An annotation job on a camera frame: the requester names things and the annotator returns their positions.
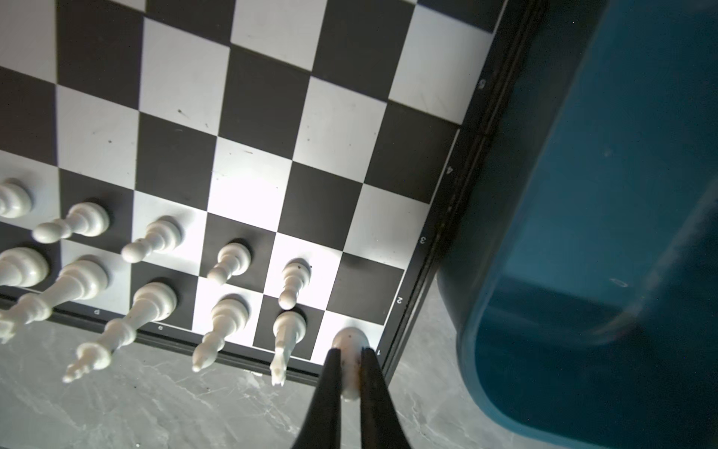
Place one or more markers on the black white chessboard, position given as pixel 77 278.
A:
pixel 138 138

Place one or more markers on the white chess pawn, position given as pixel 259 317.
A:
pixel 233 259
pixel 295 276

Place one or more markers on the white chess rook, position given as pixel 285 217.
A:
pixel 351 341

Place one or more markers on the dark teal plastic tray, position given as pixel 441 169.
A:
pixel 582 276

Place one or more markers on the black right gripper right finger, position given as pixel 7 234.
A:
pixel 380 427

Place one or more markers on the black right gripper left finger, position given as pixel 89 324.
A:
pixel 322 425

